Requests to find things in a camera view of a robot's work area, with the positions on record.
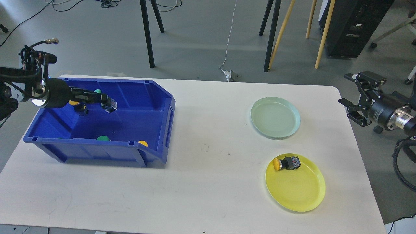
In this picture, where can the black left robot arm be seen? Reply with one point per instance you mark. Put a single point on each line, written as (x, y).
(32, 82)

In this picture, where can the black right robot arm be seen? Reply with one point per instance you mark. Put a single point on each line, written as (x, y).
(404, 145)

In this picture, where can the black tripod right legs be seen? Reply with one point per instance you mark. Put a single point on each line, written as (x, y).
(274, 7)

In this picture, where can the black tripod left legs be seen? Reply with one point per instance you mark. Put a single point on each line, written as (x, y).
(145, 18)

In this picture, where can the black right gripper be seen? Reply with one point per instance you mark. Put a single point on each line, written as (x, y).
(388, 111)

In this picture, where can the yellow plate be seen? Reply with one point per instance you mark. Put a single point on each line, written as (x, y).
(301, 189)

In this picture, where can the black computer tower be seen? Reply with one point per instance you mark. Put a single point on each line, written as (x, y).
(353, 22)

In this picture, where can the light green plate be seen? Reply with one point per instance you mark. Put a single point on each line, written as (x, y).
(275, 118)

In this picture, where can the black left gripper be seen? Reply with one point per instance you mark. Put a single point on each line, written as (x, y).
(59, 94)

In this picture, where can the blue plastic storage bin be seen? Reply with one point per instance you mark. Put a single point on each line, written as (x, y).
(145, 111)

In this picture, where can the wooden easel legs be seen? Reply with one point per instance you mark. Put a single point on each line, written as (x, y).
(275, 43)

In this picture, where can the white power adapter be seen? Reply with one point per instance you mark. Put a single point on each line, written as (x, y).
(228, 76)

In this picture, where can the black tripod legs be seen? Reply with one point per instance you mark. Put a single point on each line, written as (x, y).
(145, 18)
(274, 7)

